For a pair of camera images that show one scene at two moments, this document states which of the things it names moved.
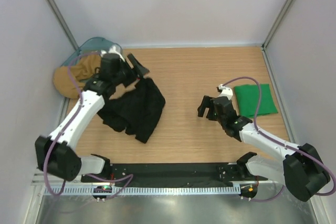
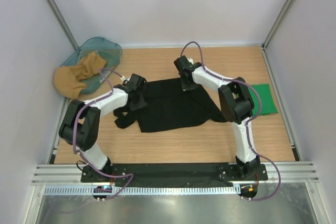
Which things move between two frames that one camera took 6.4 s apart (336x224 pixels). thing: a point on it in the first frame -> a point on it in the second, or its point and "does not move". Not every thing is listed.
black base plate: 172,173 does not move
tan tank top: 67,79 does not move
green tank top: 248,98 does not move
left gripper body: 125,75 -> 139,102
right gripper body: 219,118 -> 187,85
